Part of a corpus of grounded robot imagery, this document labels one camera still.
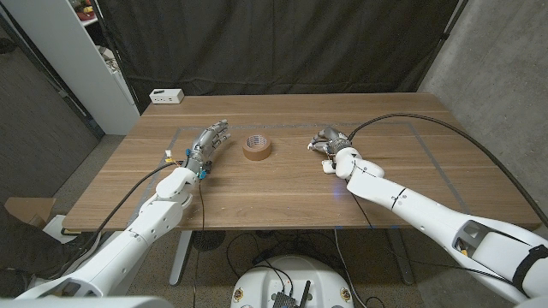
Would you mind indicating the black fabric backdrop curtain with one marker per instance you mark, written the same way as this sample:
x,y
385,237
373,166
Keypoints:
x,y
278,43

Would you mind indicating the white table leg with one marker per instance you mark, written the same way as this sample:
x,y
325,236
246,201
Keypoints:
x,y
180,256

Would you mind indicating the black backdrop frame pole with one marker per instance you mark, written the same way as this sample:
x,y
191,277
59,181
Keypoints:
x,y
454,19

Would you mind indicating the white flat box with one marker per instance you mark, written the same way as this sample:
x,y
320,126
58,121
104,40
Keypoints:
x,y
55,226

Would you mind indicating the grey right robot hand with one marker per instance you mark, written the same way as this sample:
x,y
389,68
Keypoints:
x,y
333,141

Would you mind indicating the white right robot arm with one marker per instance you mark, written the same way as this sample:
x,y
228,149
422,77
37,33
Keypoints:
x,y
428,214

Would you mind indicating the white power strip box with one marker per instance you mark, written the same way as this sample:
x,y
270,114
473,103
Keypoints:
x,y
167,96

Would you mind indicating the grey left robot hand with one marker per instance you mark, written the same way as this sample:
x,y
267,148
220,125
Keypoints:
x,y
207,145

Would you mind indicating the white cabinet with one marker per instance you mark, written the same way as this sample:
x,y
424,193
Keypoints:
x,y
77,64

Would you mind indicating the black antenna module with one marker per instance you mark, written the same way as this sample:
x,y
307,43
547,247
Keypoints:
x,y
282,300

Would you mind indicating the brown cardboard box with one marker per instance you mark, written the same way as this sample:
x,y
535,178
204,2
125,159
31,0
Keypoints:
x,y
30,209

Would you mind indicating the brown tape roll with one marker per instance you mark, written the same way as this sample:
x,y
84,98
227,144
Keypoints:
x,y
257,155

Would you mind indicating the red plastic item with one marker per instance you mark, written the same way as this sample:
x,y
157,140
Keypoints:
x,y
87,16

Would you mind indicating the black round perforated disc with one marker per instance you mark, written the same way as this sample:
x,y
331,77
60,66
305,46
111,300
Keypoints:
x,y
208,240

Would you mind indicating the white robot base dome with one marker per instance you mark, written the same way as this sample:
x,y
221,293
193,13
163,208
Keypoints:
x,y
265,286

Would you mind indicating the black fabric mass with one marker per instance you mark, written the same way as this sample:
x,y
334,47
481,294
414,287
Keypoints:
x,y
25,252

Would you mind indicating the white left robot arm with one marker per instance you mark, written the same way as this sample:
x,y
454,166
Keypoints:
x,y
141,231

